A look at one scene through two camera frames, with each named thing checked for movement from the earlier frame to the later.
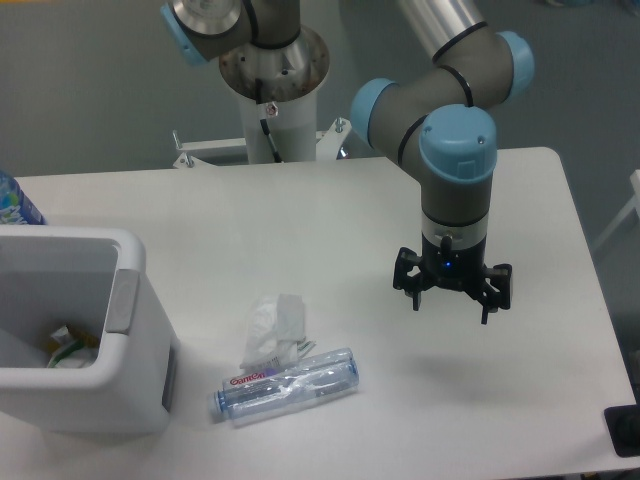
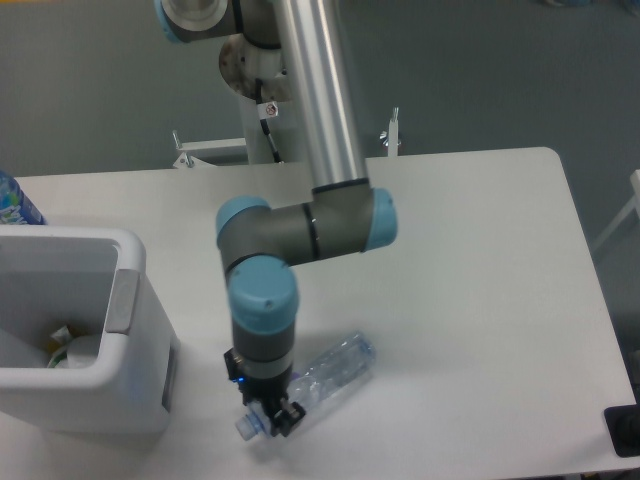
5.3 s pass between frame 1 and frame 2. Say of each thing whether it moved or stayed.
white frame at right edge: stayed
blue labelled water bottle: stayed
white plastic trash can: stayed
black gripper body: moved
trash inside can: stayed
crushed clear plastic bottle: moved
